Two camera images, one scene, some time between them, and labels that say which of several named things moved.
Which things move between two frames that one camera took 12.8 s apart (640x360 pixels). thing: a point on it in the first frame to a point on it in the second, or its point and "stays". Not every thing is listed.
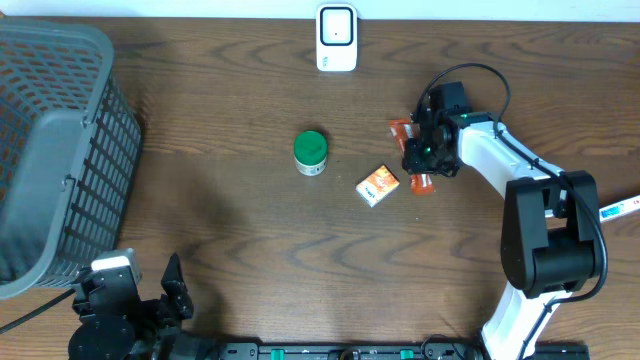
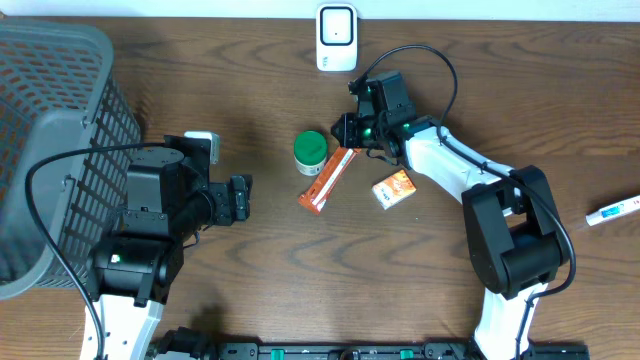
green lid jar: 310,152 stays
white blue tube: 610,211 stays
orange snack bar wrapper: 421,183 to 326,182
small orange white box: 377,185 to 393,188
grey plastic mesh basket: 70,149 stays
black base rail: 390,351 stays
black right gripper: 413,164 to 346,131
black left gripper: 179,304 to 236,197
